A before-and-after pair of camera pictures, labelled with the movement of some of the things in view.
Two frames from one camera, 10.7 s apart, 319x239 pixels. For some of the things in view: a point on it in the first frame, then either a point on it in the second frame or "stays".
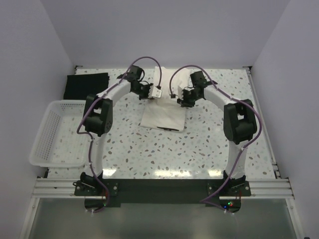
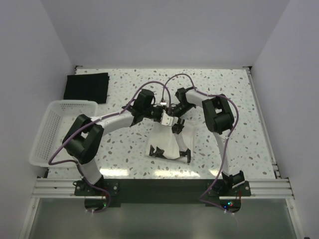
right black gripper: (184, 103) -> (179, 121)
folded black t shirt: (78, 86) stays
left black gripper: (146, 96) -> (161, 108)
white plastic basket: (58, 144) stays
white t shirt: (166, 112) -> (164, 142)
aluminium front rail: (64, 188) stays
